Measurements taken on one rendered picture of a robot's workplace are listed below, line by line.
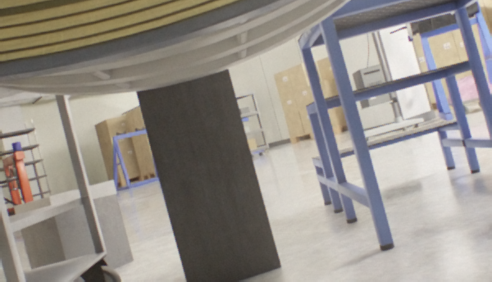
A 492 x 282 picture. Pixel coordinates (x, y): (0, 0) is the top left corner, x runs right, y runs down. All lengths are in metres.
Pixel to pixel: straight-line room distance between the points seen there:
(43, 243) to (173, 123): 0.88
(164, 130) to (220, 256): 0.34
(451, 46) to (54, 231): 6.53
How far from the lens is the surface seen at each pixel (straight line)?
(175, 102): 1.28
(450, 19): 5.55
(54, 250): 1.93
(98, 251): 1.52
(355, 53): 5.77
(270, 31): 0.67
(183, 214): 1.28
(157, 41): 0.37
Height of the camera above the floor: 0.34
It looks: 2 degrees up
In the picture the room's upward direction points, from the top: 15 degrees counter-clockwise
